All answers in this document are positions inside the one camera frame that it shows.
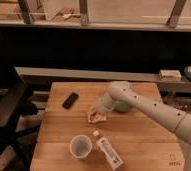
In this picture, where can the white plastic bottle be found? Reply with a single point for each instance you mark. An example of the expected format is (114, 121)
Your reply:
(113, 158)

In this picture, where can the green bowl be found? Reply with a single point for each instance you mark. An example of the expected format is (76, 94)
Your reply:
(123, 107)

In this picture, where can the white sponge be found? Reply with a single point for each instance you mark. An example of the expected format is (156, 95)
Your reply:
(99, 118)

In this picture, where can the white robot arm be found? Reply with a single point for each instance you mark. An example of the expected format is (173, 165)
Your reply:
(174, 120)

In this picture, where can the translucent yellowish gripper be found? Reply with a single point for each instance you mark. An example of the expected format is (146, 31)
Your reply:
(92, 111)

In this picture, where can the black chair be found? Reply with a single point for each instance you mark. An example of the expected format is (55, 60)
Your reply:
(14, 102)

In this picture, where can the small white box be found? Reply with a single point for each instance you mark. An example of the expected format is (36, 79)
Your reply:
(170, 75)

